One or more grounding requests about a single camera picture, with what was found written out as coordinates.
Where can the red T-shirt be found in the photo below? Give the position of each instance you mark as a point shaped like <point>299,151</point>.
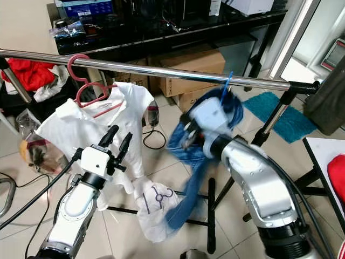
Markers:
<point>338,178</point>

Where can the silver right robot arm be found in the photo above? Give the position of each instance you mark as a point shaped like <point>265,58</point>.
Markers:
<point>253,178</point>

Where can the white garment purple print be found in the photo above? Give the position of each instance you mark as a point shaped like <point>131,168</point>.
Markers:
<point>156,216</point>

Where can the dark grey fabric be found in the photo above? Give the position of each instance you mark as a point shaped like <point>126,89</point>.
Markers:
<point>329,102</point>

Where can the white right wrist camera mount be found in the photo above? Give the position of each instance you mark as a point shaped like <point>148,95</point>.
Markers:
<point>211,116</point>

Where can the blue denim jeans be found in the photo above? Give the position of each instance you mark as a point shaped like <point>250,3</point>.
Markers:
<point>180,143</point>

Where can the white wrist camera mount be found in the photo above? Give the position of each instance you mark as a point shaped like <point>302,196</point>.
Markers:
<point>211,116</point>
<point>96,161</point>

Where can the white box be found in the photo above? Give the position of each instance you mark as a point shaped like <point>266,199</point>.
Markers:
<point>250,5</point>

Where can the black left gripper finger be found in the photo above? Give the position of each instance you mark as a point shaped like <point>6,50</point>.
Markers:
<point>109,136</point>
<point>125,147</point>

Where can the large cardboard box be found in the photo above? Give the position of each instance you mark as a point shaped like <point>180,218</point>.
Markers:
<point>188,86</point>

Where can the red cloth pile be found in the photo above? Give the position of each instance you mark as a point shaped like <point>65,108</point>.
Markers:
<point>32,73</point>

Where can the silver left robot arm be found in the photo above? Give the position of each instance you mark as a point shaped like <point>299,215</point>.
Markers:
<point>73,210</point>

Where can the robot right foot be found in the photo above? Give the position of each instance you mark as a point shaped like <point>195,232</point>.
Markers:
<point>195,254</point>

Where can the clear plastic bag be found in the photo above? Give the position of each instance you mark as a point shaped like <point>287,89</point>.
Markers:
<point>40,154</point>

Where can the black glossy desk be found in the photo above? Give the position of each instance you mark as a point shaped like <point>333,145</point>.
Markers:
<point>167,29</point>

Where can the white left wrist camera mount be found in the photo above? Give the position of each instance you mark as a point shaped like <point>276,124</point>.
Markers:
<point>96,161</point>

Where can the small printed cardboard box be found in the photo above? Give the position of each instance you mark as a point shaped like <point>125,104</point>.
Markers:
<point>188,100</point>

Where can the blue printed box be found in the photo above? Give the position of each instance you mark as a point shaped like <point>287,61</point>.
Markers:
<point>86,8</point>

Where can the sliding glass door frame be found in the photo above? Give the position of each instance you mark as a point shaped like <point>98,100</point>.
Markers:
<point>296,32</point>

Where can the teal shaggy rug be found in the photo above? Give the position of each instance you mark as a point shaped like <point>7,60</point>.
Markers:
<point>296,121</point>

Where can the blue plastic hanger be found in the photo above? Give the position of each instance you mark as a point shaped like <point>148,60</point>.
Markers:
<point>227,81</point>

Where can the silver metal clothes rack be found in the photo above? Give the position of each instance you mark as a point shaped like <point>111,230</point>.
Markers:
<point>167,70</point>

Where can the pink plastic hanger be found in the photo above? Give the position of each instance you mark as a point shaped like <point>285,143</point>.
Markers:
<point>69,66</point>

